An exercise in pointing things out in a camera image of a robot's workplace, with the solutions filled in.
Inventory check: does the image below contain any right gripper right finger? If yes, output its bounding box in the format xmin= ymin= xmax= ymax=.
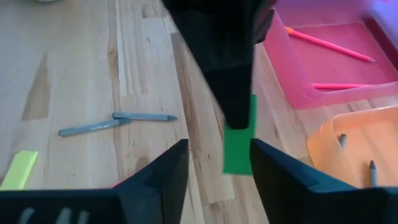
xmin=250 ymin=138 xmax=398 ymax=224

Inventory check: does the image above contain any green eraser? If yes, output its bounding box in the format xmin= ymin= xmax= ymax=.
xmin=223 ymin=93 xmax=258 ymax=175

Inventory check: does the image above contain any yellow eraser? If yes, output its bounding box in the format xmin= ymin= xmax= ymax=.
xmin=0 ymin=150 xmax=40 ymax=191

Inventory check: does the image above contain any pink plastic bin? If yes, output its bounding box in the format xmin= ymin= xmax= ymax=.
xmin=262 ymin=0 xmax=398 ymax=110

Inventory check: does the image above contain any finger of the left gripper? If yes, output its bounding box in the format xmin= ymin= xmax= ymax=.
xmin=198 ymin=60 xmax=253 ymax=130

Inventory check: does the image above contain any orange plastic bin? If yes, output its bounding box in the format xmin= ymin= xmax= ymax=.
xmin=307 ymin=105 xmax=398 ymax=189

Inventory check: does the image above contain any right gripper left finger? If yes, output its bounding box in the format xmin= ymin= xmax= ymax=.
xmin=0 ymin=139 xmax=190 ymax=224

